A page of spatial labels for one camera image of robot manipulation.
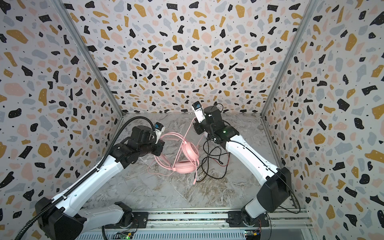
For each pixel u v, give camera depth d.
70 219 0.40
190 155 0.67
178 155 0.68
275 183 0.41
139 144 0.56
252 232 0.71
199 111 0.66
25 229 0.34
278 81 1.01
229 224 0.73
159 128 0.67
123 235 0.70
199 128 0.69
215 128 0.57
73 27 0.75
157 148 0.68
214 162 0.95
